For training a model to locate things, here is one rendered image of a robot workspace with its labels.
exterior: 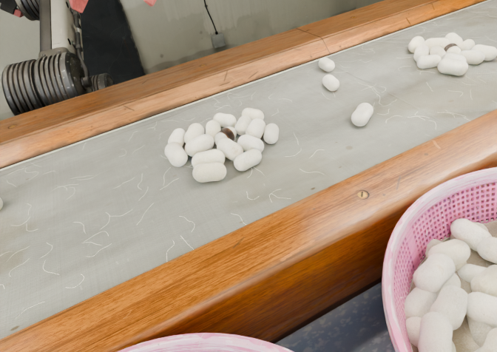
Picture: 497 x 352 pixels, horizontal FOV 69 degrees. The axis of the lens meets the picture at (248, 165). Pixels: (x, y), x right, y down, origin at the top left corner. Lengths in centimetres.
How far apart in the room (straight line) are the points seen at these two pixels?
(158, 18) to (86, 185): 208
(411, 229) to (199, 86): 39
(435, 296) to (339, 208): 9
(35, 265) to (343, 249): 27
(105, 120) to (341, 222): 39
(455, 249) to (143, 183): 31
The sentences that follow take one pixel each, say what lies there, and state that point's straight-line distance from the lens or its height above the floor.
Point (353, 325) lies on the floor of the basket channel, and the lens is 35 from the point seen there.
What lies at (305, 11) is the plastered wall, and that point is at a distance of 284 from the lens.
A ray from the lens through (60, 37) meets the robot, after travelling 86.
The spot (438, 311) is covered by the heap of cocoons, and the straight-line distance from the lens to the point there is 28.
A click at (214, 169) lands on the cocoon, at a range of 38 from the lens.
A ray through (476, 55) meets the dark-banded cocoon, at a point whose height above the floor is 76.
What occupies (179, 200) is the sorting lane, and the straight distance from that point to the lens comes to 38.
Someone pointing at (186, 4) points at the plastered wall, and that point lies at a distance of 251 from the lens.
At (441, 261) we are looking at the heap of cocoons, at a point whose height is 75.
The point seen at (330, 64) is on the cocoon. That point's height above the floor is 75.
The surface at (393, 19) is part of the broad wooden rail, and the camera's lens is 77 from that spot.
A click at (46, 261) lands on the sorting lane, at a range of 39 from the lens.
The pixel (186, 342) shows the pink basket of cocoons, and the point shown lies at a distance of 25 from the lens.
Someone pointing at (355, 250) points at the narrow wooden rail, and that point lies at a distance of 31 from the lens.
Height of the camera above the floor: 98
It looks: 36 degrees down
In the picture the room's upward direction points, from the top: 11 degrees counter-clockwise
